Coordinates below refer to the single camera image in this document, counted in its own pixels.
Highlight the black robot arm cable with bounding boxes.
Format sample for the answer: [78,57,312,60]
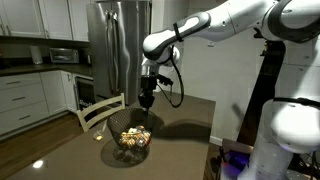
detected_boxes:
[156,46,185,109]

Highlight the wrapped candies pile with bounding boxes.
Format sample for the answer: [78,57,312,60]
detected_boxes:
[118,125,152,149]

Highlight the white wooden chair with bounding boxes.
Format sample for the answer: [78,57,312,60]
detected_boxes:
[75,92,126,134]

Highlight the small clear cup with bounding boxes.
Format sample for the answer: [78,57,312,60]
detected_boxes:
[92,129,105,142]

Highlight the dark kitchen countertop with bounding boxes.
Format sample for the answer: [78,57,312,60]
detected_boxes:
[0,63,94,78]

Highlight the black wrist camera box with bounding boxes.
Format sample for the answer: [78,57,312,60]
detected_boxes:
[155,73,175,87]

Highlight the dark wire mesh basket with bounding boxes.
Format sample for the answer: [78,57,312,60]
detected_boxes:
[106,107,158,151]

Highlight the white lower kitchen cabinets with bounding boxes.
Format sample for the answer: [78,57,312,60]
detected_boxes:
[0,69,78,136]

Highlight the microwave oven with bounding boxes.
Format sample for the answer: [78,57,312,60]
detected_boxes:
[49,47,81,65]

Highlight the stainless steel refrigerator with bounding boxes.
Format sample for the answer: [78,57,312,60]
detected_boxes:
[85,0,152,107]

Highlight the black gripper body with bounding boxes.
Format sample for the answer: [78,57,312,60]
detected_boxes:
[139,75,158,98]

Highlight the white upper kitchen cabinet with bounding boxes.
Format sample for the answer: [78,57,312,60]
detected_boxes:
[0,0,91,43]

